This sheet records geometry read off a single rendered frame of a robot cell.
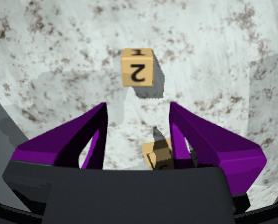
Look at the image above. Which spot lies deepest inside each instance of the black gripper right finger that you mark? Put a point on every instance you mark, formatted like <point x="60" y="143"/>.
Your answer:
<point x="241" y="159"/>

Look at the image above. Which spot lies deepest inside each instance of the dark brown digit cube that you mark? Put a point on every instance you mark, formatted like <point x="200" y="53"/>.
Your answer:
<point x="137" y="66"/>
<point x="163" y="166"/>

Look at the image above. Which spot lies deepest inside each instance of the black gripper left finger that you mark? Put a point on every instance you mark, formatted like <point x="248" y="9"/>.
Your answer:
<point x="62" y="146"/>

